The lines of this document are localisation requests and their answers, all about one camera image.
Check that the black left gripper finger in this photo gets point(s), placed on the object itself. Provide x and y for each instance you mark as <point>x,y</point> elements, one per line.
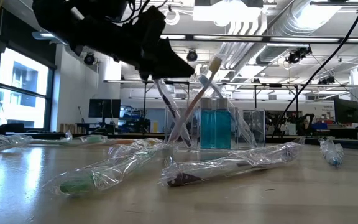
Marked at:
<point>160,65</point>

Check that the black aluminium table frame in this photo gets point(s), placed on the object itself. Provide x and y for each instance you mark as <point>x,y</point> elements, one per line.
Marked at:
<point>353,143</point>

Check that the black computer monitor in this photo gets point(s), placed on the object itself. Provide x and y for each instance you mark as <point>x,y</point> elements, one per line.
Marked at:
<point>104,108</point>
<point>346,110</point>

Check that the clear acrylic organizer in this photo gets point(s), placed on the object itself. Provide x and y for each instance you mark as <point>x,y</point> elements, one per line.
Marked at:
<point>259,124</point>

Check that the black ceiling camera cluster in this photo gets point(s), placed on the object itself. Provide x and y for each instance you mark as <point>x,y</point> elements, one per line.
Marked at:
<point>297,55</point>

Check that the teal mouthwash bottle white cap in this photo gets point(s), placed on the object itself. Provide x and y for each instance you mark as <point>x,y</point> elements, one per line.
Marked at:
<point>207,130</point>
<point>223,130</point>

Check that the white ceiling light panel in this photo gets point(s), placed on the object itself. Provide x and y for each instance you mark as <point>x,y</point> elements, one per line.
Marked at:
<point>225,14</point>

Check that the white ceiling pipe bundle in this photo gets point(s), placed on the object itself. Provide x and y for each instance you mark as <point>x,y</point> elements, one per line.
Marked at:
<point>238,46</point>

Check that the brown boxes row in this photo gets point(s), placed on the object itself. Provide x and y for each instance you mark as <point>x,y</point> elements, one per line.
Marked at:
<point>73,128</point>

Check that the black overhead beam with lights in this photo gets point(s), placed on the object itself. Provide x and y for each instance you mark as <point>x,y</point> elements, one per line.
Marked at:
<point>259,39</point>

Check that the orange toothbrush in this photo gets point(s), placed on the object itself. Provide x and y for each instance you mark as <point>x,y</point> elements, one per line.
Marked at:
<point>135,147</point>
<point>194,104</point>
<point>124,142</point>

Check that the person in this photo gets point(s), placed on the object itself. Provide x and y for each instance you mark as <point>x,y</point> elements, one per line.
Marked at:
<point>305,123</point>

